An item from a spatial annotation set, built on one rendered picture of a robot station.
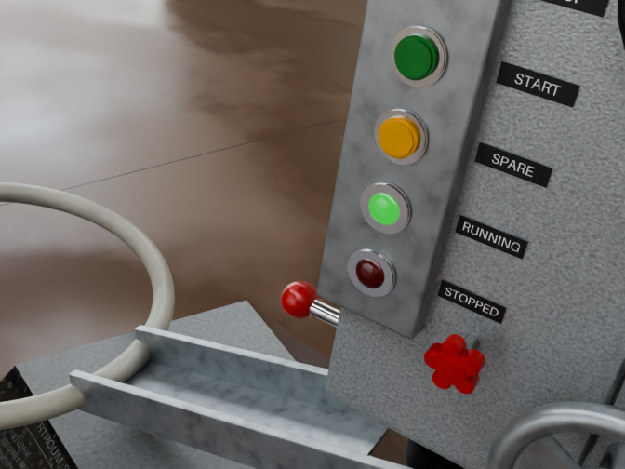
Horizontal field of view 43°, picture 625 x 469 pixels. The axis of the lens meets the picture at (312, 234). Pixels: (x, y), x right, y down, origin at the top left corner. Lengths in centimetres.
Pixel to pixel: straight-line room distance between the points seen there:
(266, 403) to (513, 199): 49
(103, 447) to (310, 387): 27
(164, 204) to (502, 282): 273
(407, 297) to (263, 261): 238
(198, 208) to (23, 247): 69
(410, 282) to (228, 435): 36
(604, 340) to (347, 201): 18
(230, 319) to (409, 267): 70
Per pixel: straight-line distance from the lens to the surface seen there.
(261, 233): 307
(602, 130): 47
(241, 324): 120
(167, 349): 100
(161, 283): 112
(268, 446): 80
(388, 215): 51
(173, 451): 101
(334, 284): 56
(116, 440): 102
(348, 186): 53
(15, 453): 108
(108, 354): 114
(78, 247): 293
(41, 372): 112
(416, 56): 47
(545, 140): 48
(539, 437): 51
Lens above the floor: 161
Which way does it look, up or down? 31 degrees down
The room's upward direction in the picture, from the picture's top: 9 degrees clockwise
